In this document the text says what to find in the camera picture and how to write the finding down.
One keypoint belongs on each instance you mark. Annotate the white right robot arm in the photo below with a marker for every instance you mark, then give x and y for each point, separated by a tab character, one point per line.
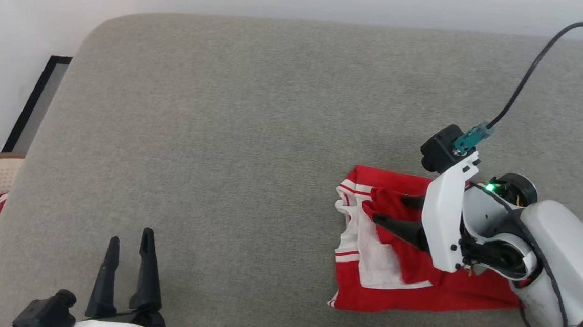
570	257

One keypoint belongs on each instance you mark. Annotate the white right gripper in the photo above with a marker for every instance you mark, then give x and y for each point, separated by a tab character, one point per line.
444	219

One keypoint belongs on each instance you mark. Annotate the red and white striped garment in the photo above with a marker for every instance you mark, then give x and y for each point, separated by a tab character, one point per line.
382	290

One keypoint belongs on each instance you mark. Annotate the grey fabric sofa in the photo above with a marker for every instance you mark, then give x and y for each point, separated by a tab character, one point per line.
243	136

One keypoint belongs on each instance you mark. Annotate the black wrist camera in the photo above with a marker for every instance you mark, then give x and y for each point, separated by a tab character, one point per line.
439	148
45	316

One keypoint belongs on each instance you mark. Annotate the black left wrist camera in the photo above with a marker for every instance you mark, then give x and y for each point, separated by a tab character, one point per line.
45	316

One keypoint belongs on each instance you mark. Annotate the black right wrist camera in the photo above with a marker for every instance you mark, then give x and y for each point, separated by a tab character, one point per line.
439	148

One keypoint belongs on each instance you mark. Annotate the flat dark framed panel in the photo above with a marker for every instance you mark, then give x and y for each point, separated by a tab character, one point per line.
36	102

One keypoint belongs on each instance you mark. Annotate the teal right camera connector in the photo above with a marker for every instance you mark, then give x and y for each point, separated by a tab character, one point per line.
472	138

